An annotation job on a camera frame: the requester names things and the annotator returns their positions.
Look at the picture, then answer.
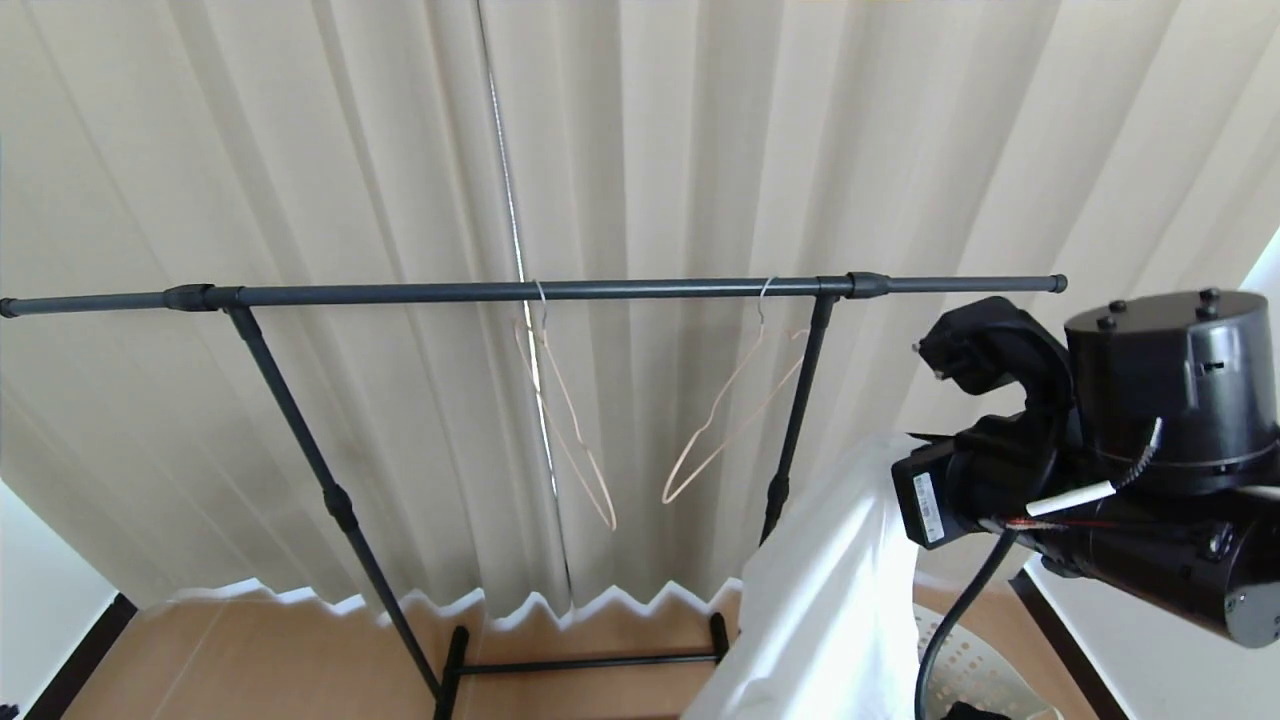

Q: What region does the black clothes rack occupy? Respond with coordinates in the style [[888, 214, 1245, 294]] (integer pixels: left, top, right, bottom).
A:
[[0, 272, 1069, 720]]

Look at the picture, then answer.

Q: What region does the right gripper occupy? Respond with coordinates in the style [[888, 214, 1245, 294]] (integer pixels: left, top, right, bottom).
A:
[[892, 410, 1280, 649]]

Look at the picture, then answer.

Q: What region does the black cable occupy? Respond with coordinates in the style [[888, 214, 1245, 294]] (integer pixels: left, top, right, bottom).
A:
[[913, 528, 1021, 720]]

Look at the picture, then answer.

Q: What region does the white laundry basket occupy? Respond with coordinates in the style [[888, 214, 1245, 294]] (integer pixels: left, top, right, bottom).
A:
[[915, 605, 1063, 720]]

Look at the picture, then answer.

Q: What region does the beige curtain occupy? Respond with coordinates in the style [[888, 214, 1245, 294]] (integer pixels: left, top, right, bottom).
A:
[[0, 0, 1280, 629]]

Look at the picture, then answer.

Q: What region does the pink clothes hanger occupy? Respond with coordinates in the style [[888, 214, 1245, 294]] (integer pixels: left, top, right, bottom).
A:
[[661, 277, 809, 506], [513, 280, 618, 533]]

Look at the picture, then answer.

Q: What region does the white printed t-shirt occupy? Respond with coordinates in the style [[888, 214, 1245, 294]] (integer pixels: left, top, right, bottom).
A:
[[680, 432, 926, 720]]

